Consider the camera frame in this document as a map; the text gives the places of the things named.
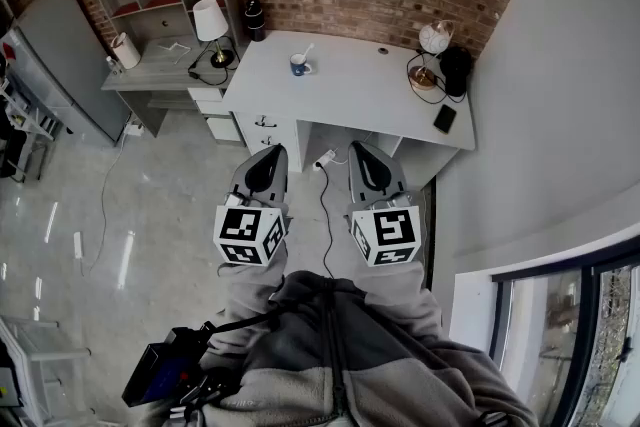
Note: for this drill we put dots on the person's right forearm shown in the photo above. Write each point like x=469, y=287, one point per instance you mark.
x=400, y=295

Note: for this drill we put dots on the white power strip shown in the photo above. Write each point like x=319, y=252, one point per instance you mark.
x=325, y=159
x=134, y=129

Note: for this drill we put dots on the metal storage rack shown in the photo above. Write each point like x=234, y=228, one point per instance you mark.
x=20, y=115

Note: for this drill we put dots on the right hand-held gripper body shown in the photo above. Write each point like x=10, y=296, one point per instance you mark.
x=390, y=230

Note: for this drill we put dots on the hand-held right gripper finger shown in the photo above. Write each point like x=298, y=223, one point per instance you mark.
x=395, y=180
x=354, y=185

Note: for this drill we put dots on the white clothes hanger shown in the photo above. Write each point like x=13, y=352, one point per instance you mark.
x=177, y=47

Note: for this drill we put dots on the white shelf rack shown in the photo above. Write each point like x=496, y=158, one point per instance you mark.
x=35, y=365

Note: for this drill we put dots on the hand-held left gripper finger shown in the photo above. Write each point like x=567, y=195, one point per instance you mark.
x=241, y=180
x=281, y=180

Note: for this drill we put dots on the black box device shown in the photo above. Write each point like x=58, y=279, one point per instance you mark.
x=155, y=372

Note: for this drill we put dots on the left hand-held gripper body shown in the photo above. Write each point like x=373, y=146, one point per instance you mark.
x=245, y=227

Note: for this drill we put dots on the white cylindrical bin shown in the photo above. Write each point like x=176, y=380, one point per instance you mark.
x=126, y=51

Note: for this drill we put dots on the person's grey fleece jacket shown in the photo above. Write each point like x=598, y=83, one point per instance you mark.
x=380, y=375

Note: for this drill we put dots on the white bar on floor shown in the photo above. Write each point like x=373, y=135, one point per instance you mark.
x=78, y=245

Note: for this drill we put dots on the white drawer unit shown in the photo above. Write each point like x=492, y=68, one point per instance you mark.
x=220, y=115

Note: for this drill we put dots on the patterned globe table lamp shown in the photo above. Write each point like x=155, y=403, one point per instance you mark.
x=434, y=39

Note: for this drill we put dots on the white toothbrush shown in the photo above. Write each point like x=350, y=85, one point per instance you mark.
x=308, y=50

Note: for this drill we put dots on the black round appliance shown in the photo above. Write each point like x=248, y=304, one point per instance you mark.
x=456, y=67

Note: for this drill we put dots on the white desk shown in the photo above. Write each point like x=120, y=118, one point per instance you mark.
x=360, y=90

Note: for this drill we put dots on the small clear bottle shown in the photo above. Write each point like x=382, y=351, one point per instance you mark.
x=113, y=66

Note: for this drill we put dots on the grey cabinet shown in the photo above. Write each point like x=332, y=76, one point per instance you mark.
x=65, y=70

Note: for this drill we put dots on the grey desk with hutch shelf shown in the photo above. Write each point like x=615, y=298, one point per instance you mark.
x=155, y=70

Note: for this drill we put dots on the white shade table lamp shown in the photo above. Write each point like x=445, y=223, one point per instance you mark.
x=209, y=20

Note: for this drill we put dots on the black framed window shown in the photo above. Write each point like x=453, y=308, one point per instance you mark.
x=545, y=315

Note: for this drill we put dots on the black smartphone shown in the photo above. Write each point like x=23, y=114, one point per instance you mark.
x=444, y=119

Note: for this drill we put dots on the person's left forearm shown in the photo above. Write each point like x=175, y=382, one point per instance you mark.
x=252, y=295

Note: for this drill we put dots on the black cylindrical humidifier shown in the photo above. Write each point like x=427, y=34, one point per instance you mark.
x=255, y=22

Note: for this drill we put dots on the blue mug with spoon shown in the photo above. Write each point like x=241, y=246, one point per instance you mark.
x=298, y=66

